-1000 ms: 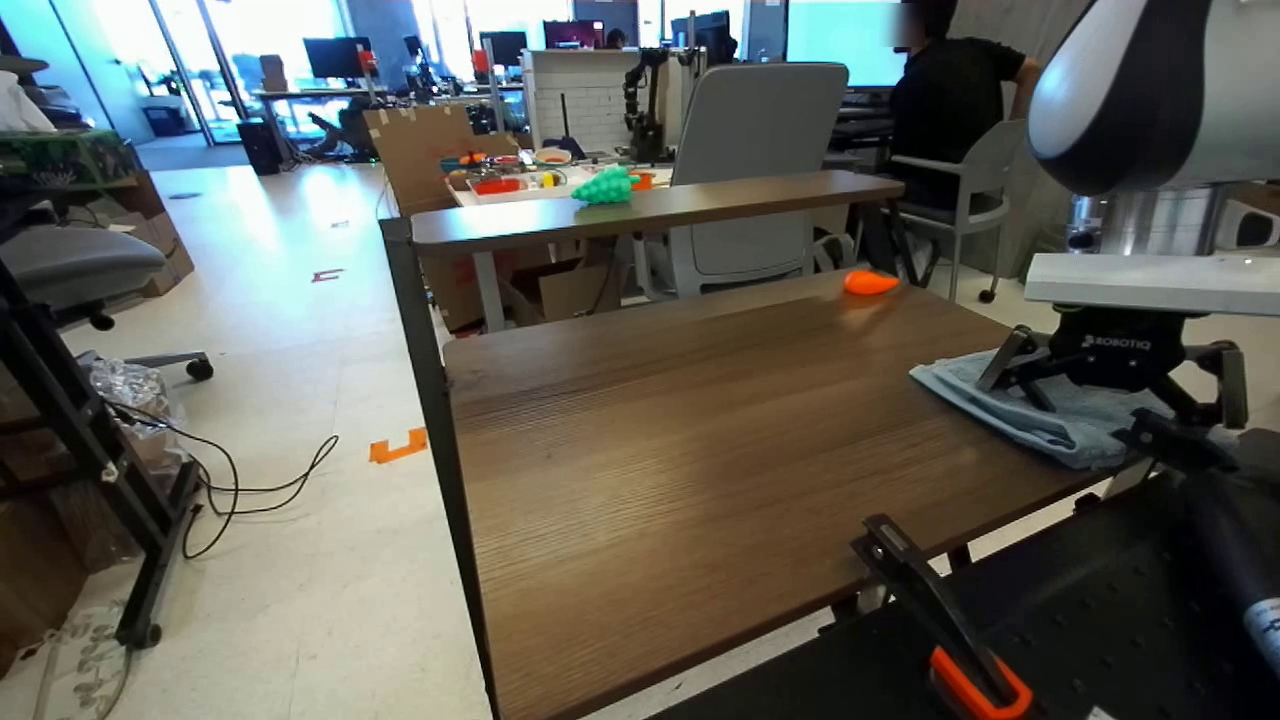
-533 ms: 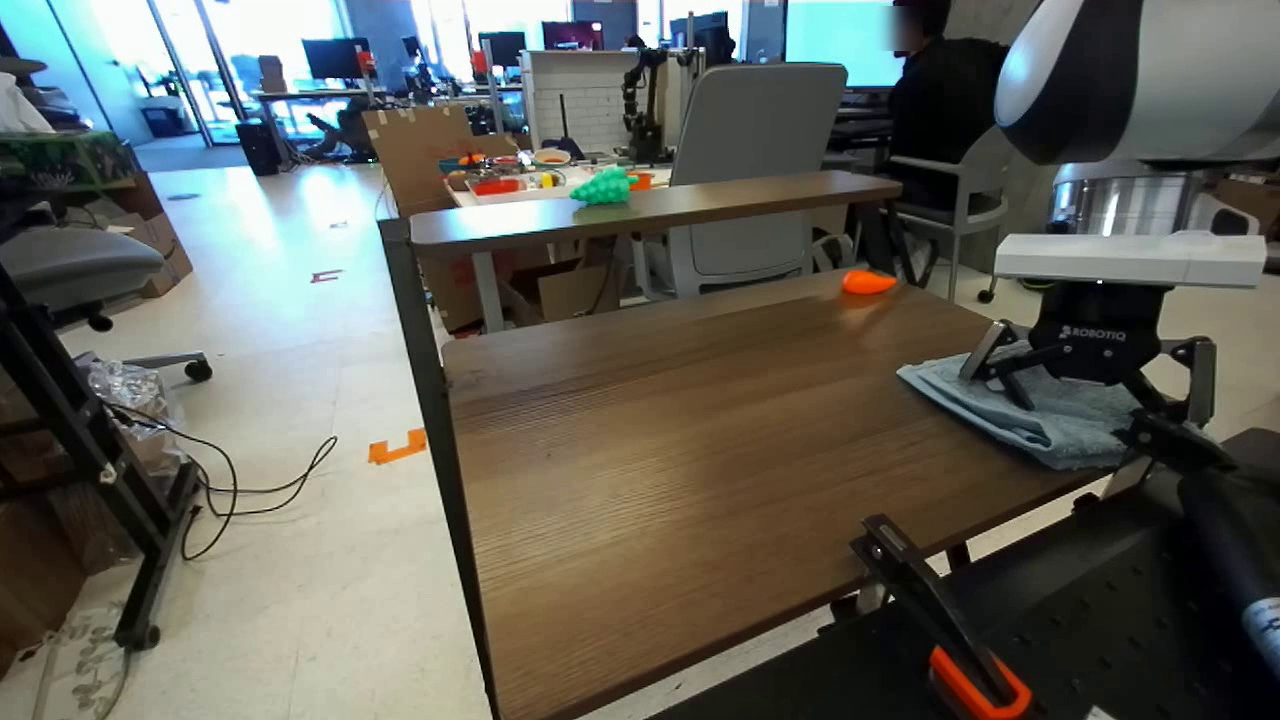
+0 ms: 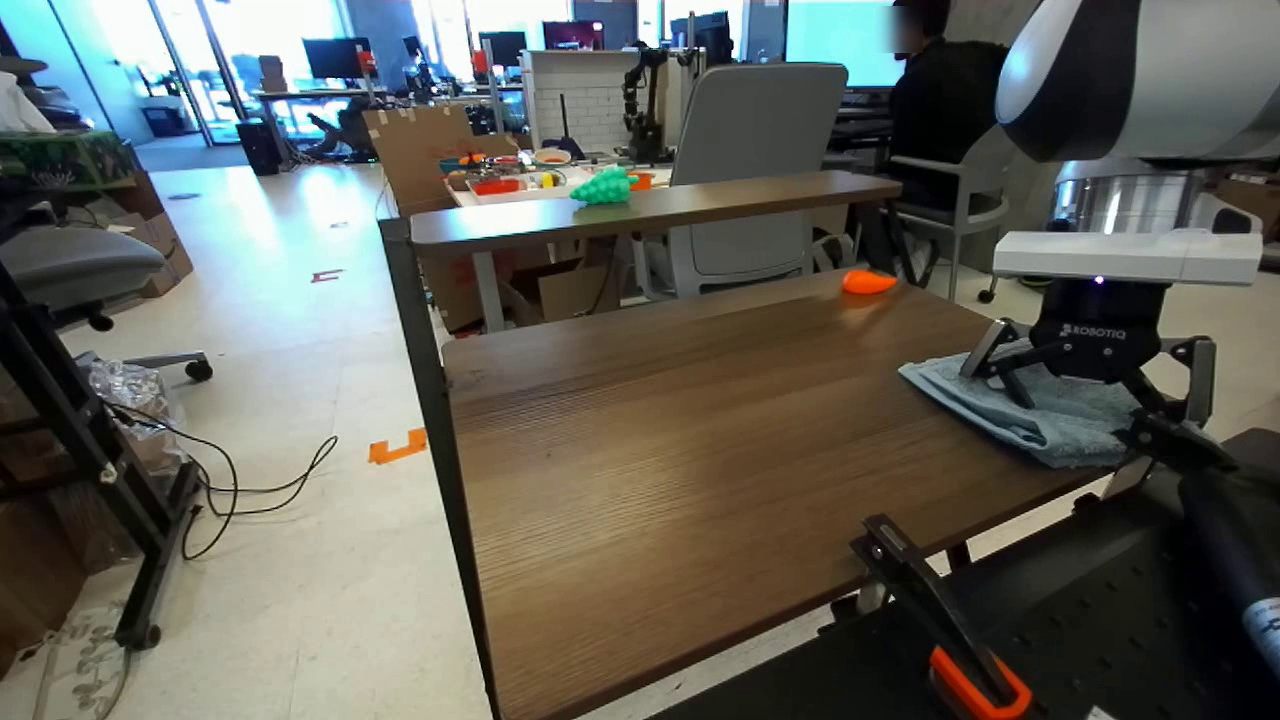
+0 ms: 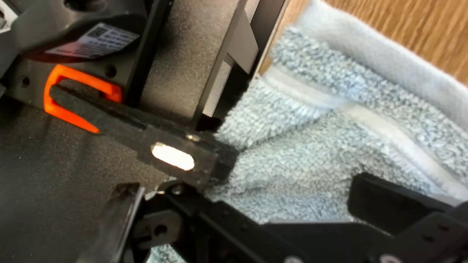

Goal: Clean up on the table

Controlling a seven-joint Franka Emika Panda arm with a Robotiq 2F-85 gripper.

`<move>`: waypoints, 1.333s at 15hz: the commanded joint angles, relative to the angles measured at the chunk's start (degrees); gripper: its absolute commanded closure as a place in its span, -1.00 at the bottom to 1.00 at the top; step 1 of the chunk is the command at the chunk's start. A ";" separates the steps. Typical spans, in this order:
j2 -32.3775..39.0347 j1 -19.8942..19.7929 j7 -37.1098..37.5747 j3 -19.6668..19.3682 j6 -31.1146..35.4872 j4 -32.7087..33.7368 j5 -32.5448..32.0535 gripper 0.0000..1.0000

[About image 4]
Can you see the light blue towel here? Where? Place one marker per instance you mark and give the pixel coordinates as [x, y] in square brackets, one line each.
[316, 146]

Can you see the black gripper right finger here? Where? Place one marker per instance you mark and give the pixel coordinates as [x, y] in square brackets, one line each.
[399, 202]

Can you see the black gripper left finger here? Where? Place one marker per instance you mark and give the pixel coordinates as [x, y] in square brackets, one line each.
[204, 206]

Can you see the black handheld device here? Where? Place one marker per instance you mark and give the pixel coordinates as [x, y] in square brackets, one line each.
[73, 19]

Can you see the black orange spring clamp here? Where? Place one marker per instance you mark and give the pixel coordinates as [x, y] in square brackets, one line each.
[121, 126]

